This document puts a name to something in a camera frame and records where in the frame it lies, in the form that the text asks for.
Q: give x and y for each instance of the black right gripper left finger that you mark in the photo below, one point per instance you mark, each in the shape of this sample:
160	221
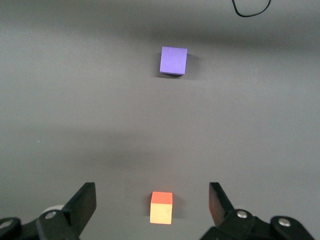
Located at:
75	215

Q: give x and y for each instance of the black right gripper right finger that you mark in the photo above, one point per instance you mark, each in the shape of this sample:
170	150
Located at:
225	217

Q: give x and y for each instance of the orange cube block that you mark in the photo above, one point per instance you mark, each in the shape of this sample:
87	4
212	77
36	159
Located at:
161	210

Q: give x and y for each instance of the purple cube block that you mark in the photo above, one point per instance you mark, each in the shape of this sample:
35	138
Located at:
173	60

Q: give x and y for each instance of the dark grey table cover sheet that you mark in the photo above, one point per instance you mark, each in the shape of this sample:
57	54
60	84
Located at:
100	112

